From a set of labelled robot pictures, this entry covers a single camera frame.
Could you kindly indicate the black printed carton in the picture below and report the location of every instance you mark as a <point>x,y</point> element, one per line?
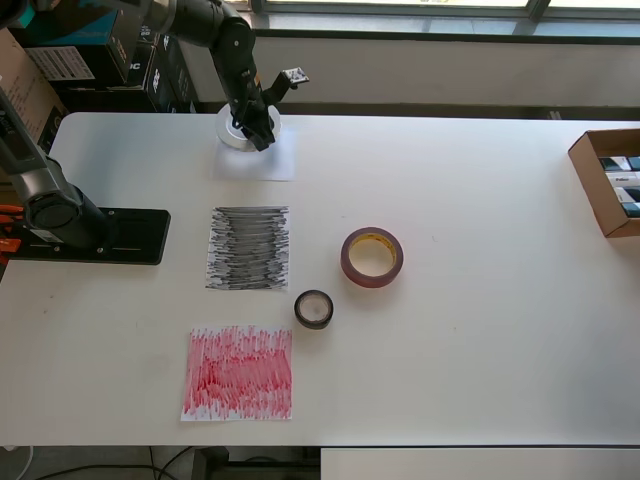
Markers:
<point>132,55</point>

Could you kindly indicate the cardboard box with Chinese print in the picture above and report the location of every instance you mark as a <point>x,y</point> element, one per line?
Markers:
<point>30,100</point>

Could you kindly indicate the red scribbled paper sheet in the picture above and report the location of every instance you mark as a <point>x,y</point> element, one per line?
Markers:
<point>240,375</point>

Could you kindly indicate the black tape roll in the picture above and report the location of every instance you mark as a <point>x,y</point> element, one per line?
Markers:
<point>300,320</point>

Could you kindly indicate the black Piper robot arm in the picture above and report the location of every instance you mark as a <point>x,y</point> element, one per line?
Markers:
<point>50,215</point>

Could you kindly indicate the small white printed carton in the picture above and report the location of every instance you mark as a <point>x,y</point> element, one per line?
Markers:
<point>622,180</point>

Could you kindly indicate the blank white paper sheet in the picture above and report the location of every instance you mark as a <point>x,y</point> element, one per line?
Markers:
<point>250,167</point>

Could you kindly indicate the black scribbled paper sheet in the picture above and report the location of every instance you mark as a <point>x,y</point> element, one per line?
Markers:
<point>250,250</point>

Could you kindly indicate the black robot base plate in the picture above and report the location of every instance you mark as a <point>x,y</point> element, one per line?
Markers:
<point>140,235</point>

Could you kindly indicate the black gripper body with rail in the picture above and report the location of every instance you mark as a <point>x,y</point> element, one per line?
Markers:
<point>257,125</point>

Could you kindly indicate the white tape roll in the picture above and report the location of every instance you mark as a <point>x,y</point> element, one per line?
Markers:
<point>225,132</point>

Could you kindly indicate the teal carton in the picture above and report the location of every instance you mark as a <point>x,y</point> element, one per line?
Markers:
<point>90,30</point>

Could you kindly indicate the white desk panel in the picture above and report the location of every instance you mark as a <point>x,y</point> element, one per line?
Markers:
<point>475,465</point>

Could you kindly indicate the orange clamp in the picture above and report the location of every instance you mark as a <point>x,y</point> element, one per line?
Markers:
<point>10,246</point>
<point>10,212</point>

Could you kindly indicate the small black white carton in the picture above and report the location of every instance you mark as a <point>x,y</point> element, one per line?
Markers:
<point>635,163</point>
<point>627,195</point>
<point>631,210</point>
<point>614,163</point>

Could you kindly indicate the open cardboard box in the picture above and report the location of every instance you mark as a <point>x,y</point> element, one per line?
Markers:
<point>590,185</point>

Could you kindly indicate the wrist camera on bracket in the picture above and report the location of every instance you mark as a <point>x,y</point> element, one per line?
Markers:
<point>295,75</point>

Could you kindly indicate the black table leg frame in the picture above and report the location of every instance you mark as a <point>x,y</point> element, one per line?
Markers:
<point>215,465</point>

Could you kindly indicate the red tape roll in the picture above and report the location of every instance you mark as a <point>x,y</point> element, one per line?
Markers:
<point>372,280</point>

